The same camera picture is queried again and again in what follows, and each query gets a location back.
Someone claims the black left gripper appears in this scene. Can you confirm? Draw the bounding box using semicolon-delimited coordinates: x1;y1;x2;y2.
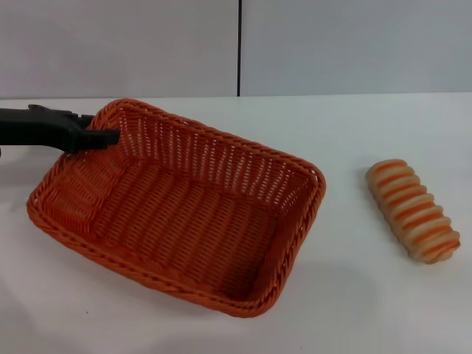
0;104;122;153

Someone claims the orange woven rectangular basket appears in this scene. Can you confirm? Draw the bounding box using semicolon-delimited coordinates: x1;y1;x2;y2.
25;97;327;319

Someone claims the striped bread roll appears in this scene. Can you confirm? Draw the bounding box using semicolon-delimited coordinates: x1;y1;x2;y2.
365;158;462;265

